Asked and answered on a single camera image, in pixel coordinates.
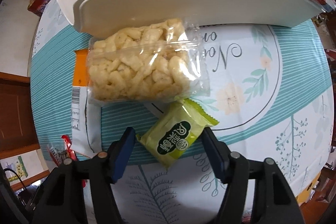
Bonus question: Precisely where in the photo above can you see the green pastry packet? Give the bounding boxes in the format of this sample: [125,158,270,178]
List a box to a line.
[136,99,219,169]

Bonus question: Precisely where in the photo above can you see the clear bag rice puffs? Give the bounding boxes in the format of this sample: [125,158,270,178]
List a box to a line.
[86,18,210,106]

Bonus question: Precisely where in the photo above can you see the red edged dark candy packet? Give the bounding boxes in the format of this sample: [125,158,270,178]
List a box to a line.
[47,135,78,166]

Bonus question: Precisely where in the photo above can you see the orange white snack packet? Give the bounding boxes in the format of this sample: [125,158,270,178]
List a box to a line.
[71,49,102,158]

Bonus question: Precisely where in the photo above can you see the brown wooden door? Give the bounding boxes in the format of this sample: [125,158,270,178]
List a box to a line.
[0,72,40,159]

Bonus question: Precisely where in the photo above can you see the teal leaf pattern tablecloth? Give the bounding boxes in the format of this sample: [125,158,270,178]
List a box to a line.
[31,0,334,223]

